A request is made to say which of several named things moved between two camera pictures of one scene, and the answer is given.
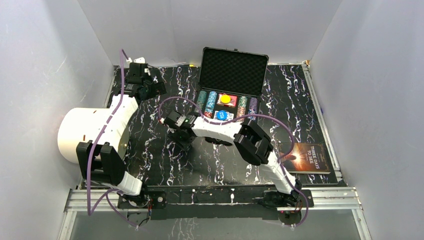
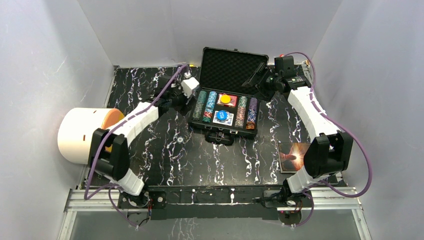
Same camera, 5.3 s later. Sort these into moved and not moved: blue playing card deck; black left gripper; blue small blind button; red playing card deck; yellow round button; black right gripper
Moved: black left gripper; black right gripper
Not moved: red playing card deck; yellow round button; blue small blind button; blue playing card deck
